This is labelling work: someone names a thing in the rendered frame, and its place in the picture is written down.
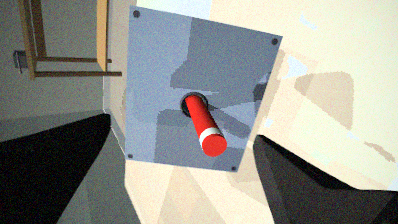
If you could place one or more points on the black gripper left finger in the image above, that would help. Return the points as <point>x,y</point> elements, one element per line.
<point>40,173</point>

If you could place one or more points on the grey metal panel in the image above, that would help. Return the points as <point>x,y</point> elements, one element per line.
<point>171,57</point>

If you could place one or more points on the red peg with white band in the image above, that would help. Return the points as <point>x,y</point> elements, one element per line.
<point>211,138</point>

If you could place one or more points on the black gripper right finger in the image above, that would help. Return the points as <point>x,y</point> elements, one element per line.
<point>298,192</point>

